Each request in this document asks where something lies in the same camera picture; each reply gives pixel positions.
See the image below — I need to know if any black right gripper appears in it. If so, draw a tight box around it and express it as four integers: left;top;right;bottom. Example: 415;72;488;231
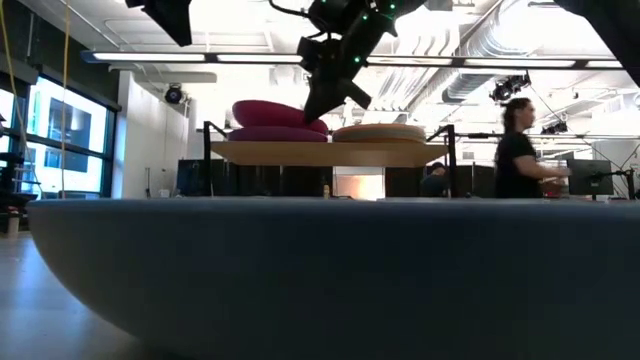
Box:
302;26;374;125

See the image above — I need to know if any magenta plate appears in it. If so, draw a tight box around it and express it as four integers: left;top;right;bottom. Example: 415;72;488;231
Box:
231;99;330;135

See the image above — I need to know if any pale pink plate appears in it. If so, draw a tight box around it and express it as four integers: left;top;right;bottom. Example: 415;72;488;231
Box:
333;123;426;131

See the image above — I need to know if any purple plate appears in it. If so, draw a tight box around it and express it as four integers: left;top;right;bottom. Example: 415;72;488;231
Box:
228;125;330;143

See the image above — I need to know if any salmon plate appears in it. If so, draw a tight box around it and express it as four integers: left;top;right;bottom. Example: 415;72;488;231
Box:
332;132;428;145

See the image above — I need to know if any blue plate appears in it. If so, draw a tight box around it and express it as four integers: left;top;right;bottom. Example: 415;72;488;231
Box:
27;197;640;360

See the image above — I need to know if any wooden shelf with black legs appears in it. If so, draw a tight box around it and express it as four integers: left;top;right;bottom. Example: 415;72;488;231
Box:
201;121;457;200

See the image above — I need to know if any black cabinet row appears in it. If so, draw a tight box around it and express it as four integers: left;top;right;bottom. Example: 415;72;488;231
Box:
176;158;335;198

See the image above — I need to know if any person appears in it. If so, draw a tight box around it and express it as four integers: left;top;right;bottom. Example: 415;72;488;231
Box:
421;160;451;198
493;97;572;200

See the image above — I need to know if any long ceiling light bar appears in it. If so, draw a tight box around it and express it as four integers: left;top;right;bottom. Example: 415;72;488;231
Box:
79;48;624;70

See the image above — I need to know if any large window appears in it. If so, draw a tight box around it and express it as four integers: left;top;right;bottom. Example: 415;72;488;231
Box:
0;74;117;199

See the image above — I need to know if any black background monitor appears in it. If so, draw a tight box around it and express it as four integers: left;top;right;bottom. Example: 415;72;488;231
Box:
566;158;615;197

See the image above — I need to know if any dark equipment stand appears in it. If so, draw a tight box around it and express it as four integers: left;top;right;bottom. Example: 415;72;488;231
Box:
0;114;31;236

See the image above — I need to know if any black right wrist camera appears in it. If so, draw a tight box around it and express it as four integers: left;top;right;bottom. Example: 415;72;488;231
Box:
296;35;324;73

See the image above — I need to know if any silver ceiling duct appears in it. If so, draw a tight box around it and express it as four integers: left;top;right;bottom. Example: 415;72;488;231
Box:
442;0;551;104

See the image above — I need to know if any black ceiling camera cluster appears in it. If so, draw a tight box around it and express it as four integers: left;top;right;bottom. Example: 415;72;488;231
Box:
489;72;532;104
539;119;569;136

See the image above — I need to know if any black background station frame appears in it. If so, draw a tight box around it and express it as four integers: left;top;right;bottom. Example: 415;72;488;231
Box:
457;132;640;169

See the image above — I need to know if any yellow hanging cable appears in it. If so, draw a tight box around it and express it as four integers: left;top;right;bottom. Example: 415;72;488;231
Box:
0;0;25;169

